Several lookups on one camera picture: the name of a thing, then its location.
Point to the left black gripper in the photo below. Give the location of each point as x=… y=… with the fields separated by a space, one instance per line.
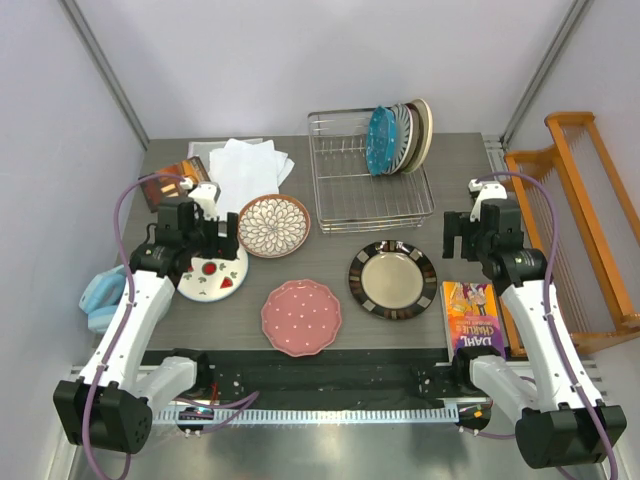
x=215 y=248

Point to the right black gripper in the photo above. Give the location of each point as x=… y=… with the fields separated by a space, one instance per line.
x=454 y=227

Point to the black rimmed beige plate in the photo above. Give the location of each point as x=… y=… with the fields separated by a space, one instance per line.
x=392 y=280

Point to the pink polka dot plate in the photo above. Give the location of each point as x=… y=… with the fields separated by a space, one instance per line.
x=301 y=318

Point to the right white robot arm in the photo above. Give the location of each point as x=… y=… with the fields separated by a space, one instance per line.
x=560 y=419

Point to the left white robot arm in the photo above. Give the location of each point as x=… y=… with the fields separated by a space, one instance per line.
x=109 y=406

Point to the orange wooden rack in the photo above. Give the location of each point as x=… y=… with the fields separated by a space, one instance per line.
x=597 y=265

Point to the white watermelon pattern plate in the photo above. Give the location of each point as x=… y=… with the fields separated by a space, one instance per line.
x=212 y=280

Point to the brown floral pattern plate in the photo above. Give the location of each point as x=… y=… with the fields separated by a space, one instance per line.
x=273 y=226

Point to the white cloth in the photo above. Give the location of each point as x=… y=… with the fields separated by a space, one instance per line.
x=245 y=171

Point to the dark brown book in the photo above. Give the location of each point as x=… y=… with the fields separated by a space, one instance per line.
x=165 y=186

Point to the mesh zipper pouch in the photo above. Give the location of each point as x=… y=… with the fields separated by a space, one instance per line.
x=202 y=149

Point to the orange Roald Dahl book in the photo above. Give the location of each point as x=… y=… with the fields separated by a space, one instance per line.
x=471 y=317

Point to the grey striped plate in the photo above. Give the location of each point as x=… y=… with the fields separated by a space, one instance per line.
x=404 y=132

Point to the cream plate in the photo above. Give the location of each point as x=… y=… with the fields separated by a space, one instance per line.
x=425 y=130

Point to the teal polka dot plate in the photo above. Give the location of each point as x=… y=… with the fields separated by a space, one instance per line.
x=382 y=148

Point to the light blue headphones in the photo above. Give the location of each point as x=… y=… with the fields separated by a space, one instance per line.
x=101 y=298

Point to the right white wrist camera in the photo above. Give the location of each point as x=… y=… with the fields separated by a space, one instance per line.
x=484 y=190

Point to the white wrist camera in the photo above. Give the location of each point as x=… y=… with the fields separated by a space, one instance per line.
x=484 y=190
x=205 y=194

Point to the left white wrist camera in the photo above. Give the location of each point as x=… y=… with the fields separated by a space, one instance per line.
x=205 y=194

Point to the metal wire dish rack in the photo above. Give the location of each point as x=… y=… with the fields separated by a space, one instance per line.
x=348 y=198

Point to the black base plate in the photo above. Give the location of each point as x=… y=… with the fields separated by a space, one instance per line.
x=332 y=380

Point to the slotted cable duct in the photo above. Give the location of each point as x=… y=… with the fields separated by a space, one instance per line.
x=174 y=414

